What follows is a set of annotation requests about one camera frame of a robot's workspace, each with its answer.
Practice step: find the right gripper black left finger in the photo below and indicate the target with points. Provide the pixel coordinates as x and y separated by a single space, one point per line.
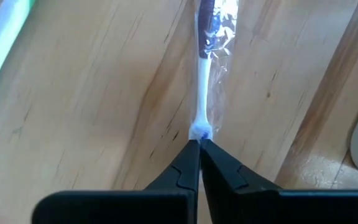
182 174

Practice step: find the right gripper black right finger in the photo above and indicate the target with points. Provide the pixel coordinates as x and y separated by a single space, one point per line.
222 174

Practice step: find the purple toothbrush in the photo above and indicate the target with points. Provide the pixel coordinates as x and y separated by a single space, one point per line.
202 93

